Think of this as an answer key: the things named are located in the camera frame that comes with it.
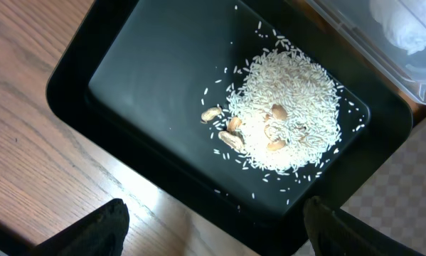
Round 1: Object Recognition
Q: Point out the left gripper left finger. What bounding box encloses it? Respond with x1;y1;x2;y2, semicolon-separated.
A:
28;198;129;256

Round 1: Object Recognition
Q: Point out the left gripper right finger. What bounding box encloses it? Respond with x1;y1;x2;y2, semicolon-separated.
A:
303;196;419;256

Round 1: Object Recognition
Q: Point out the black food waste tray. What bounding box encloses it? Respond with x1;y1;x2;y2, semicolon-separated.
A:
46;1;412;255

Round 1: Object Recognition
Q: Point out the clear plastic waste bin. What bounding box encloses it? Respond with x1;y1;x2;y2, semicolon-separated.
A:
307;0;426;105

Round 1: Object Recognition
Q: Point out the dark brown serving tray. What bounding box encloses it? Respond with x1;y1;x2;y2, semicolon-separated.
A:
292;106;426;256

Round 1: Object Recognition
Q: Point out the spilled rice pile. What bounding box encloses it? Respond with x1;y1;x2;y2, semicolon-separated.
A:
199;4;366;207

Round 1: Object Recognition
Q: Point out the crumpled white tissue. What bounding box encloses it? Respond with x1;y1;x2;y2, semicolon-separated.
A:
369;0;426;55

